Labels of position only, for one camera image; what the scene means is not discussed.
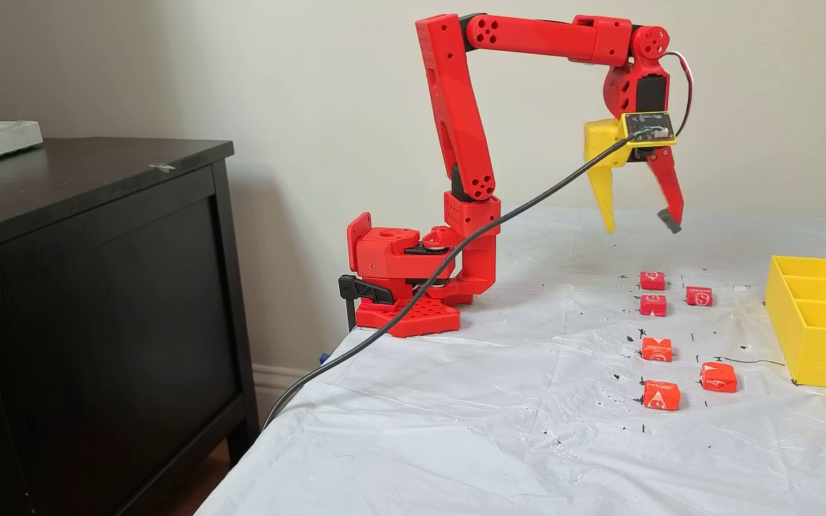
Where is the black table clamp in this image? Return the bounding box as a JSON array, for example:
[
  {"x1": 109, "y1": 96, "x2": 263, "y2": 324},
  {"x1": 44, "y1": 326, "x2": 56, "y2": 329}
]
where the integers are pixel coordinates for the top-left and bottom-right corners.
[{"x1": 338, "y1": 274, "x2": 394, "y2": 332}]

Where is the white plastic table cover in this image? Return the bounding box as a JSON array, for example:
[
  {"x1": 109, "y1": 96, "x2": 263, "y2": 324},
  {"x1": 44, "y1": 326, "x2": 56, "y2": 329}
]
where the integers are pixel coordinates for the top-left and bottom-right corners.
[{"x1": 194, "y1": 206, "x2": 826, "y2": 516}]

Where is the white baseboard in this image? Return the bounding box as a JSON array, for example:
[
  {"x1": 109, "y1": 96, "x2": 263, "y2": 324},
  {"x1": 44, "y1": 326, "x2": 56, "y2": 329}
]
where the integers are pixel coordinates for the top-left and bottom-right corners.
[{"x1": 252, "y1": 364, "x2": 317, "y2": 425}]

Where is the dark wooden cabinet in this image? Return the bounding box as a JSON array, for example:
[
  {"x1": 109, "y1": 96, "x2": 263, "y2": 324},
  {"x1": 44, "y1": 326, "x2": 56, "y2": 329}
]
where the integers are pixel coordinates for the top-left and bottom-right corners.
[{"x1": 0, "y1": 138, "x2": 262, "y2": 516}]

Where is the camera board in yellow mount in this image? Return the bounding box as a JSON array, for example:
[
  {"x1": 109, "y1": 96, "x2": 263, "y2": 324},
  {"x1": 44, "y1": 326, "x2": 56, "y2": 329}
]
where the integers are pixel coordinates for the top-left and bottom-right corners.
[{"x1": 619, "y1": 111, "x2": 678, "y2": 149}]

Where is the black camera cable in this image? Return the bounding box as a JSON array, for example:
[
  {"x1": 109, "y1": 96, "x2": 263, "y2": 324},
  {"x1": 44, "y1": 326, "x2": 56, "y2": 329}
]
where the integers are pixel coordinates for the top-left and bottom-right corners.
[{"x1": 261, "y1": 128, "x2": 661, "y2": 431}]

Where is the red white black servo wire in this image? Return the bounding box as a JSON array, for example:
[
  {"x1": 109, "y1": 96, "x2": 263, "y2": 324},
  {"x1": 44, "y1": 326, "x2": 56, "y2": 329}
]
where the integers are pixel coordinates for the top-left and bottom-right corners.
[{"x1": 664, "y1": 52, "x2": 694, "y2": 137}]

